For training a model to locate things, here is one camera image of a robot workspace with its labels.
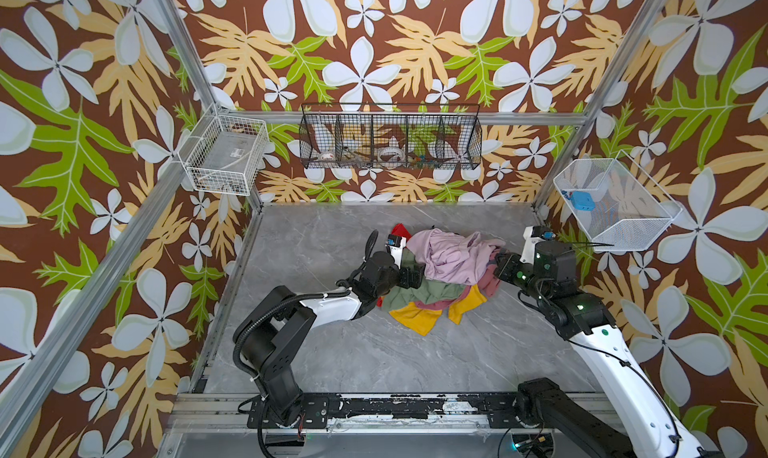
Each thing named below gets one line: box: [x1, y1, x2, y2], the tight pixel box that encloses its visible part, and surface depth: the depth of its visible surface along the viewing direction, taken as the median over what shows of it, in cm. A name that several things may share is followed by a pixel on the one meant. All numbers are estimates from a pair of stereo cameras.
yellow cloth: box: [389, 284, 488, 337], surface depth 90 cm
